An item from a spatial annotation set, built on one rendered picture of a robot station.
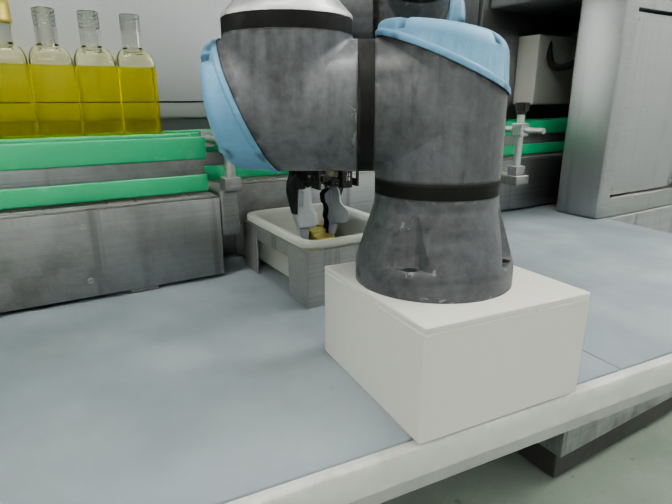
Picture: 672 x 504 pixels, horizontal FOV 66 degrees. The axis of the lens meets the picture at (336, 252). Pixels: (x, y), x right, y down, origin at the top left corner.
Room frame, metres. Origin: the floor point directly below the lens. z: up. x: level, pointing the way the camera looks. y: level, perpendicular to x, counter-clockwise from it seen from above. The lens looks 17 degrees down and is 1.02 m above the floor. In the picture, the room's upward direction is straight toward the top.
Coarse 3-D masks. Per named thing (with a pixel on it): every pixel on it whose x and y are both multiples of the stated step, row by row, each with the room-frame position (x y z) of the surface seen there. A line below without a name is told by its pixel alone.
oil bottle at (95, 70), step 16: (80, 48) 0.81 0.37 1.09; (96, 48) 0.81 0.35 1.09; (80, 64) 0.79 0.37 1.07; (96, 64) 0.80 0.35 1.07; (112, 64) 0.82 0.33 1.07; (80, 80) 0.79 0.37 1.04; (96, 80) 0.80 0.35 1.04; (112, 80) 0.81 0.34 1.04; (80, 96) 0.79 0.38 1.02; (96, 96) 0.80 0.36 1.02; (112, 96) 0.81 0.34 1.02; (80, 112) 0.81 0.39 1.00; (96, 112) 0.80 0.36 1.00; (112, 112) 0.81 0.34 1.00; (96, 128) 0.80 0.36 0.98; (112, 128) 0.81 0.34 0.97
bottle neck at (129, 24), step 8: (120, 16) 0.85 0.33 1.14; (128, 16) 0.85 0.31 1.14; (136, 16) 0.86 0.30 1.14; (120, 24) 0.85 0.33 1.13; (128, 24) 0.85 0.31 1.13; (136, 24) 0.85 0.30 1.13; (120, 32) 0.85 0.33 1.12; (128, 32) 0.85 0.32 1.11; (136, 32) 0.85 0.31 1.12; (128, 40) 0.85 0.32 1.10; (136, 40) 0.85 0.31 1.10
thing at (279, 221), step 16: (288, 208) 0.86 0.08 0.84; (320, 208) 0.89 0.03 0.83; (352, 208) 0.85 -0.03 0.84; (256, 224) 0.77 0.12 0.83; (272, 224) 0.74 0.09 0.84; (288, 224) 0.85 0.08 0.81; (352, 224) 0.83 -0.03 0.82; (288, 240) 0.68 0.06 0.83; (304, 240) 0.65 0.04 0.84; (320, 240) 0.65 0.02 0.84; (336, 240) 0.66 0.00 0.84; (352, 240) 0.67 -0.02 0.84
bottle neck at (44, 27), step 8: (32, 8) 0.79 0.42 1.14; (40, 8) 0.78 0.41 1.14; (48, 8) 0.79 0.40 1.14; (32, 16) 0.79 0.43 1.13; (40, 16) 0.78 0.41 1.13; (48, 16) 0.79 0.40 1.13; (40, 24) 0.78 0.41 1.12; (48, 24) 0.79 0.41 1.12; (40, 32) 0.78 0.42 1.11; (48, 32) 0.79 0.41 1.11; (56, 32) 0.80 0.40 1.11; (40, 40) 0.78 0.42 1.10; (48, 40) 0.79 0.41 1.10; (56, 40) 0.80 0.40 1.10
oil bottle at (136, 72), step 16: (128, 48) 0.85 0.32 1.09; (128, 64) 0.83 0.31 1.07; (144, 64) 0.84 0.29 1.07; (128, 80) 0.83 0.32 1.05; (144, 80) 0.84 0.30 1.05; (128, 96) 0.83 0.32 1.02; (144, 96) 0.84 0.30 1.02; (128, 112) 0.83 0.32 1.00; (144, 112) 0.84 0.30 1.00; (128, 128) 0.83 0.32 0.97; (144, 128) 0.84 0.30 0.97; (160, 128) 0.85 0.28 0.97
